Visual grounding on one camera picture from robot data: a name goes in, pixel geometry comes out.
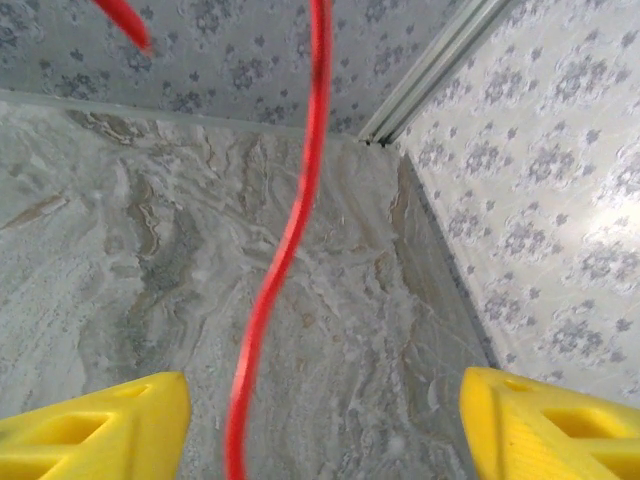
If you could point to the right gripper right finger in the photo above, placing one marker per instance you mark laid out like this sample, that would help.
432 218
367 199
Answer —
550 430

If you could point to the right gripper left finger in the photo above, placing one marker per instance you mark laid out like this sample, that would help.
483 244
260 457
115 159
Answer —
100 430

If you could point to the aluminium frame post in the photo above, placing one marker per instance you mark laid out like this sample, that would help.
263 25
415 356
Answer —
430 70

